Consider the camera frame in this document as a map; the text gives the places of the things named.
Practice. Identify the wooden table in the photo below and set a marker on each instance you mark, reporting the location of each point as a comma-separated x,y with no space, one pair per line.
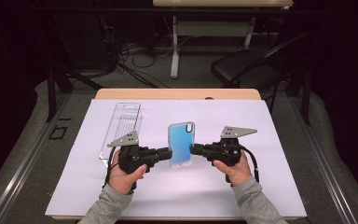
174,93

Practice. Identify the desk with white legs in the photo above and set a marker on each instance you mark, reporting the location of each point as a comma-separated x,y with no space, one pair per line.
174,46

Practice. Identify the black metal stand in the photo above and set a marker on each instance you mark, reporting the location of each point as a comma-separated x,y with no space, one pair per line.
51,93

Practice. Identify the black square floor frame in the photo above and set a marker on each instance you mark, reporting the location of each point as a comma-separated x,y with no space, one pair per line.
64,133

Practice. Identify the white board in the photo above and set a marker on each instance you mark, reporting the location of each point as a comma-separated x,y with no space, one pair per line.
174,193

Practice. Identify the person's left hand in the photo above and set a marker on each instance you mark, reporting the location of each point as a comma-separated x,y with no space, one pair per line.
122,182

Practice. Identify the clear plastic package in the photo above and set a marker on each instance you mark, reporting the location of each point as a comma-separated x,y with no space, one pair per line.
122,119

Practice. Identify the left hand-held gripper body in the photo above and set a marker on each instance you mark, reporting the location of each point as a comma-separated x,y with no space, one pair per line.
133,157

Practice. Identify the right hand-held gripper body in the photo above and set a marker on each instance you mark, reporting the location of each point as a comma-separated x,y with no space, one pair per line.
227,151

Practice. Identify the person's right hand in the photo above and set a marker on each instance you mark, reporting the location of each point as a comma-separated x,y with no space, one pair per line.
237,172

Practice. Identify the translucent phone case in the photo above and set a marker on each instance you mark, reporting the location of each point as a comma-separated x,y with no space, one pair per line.
180,143

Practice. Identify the black folding chair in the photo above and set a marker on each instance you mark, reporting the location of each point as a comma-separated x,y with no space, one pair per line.
239,65

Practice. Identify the aluminium rail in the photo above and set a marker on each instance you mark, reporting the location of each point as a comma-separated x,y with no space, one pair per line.
326,168
21,168

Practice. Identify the dark curtain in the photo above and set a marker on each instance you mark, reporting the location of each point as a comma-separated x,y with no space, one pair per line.
6,77
348,77

